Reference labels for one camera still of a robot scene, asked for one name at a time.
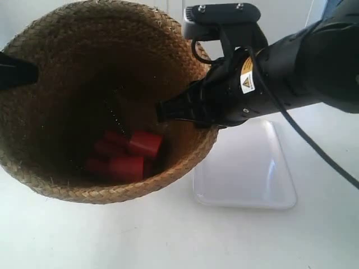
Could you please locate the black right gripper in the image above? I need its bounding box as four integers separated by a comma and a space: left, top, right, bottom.
155, 49, 277, 127

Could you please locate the brown woven wicker basket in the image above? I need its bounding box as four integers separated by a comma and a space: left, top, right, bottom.
1, 1, 218, 205

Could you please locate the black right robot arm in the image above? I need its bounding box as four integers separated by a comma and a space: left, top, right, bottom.
156, 1, 358, 127

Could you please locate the red cylinder upper right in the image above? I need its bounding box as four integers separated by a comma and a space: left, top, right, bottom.
128, 131, 163, 159

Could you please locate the red cylinder back left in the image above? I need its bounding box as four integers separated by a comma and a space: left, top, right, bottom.
85, 131, 130, 175

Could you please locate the white rectangular plastic tray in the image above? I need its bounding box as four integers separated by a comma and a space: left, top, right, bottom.
193, 119, 297, 210

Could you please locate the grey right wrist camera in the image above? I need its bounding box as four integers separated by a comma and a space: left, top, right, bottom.
182, 3, 268, 58

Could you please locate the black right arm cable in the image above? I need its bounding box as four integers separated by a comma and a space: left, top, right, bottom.
191, 38, 359, 190

